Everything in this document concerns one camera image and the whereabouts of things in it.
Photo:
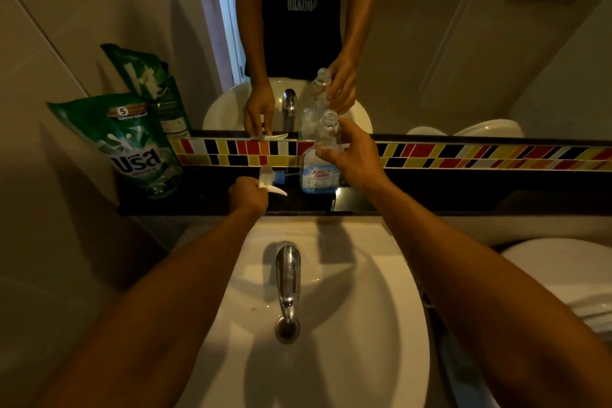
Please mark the person's left hand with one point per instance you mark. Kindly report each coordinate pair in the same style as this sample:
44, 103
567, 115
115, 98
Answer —
246, 197

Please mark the person's right hand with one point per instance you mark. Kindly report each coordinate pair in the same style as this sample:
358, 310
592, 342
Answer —
361, 164

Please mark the chrome faucet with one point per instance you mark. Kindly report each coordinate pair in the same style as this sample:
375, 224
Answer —
288, 278

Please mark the white ceramic sink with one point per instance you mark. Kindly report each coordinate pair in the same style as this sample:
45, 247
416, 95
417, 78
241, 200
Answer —
354, 326

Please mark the person's right thumb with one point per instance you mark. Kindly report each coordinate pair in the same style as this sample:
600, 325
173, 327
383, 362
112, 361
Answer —
348, 129

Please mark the person's right forearm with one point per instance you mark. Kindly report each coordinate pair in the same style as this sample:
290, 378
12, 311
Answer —
492, 302

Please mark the white toilet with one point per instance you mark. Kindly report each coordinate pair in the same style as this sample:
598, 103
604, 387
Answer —
564, 278

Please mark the colourful mosaic tile strip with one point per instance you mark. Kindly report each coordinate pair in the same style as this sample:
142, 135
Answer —
478, 154

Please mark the small blue cap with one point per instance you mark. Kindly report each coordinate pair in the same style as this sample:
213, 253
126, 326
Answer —
280, 177

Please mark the person's left fingers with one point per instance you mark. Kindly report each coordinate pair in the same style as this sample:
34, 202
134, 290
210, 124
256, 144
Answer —
262, 195

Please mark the green detergent pouch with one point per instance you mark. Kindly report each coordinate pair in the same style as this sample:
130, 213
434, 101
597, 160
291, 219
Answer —
131, 144

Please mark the wall mirror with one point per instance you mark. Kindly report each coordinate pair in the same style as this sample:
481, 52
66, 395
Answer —
430, 39

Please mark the clear plastic water bottle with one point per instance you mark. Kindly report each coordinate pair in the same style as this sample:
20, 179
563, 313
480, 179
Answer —
319, 173

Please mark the black stone ledge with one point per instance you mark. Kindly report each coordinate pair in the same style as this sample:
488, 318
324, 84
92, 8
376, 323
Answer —
454, 192

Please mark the person's left forearm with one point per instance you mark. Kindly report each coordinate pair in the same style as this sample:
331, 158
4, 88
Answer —
162, 321

